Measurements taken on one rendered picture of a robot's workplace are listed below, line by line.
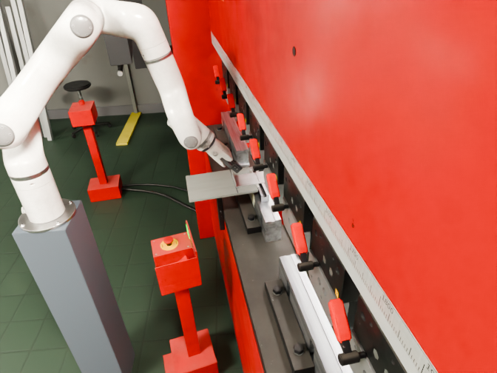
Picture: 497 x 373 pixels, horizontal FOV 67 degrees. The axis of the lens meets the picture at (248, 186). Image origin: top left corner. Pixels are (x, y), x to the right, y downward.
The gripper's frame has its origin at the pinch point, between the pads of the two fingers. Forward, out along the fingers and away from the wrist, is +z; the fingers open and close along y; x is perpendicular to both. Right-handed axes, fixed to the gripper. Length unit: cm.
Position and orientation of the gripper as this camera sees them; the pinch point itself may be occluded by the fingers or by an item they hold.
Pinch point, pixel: (236, 166)
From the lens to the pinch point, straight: 145.6
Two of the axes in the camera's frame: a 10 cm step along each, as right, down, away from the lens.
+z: 6.6, 5.5, 5.2
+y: -2.1, -5.3, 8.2
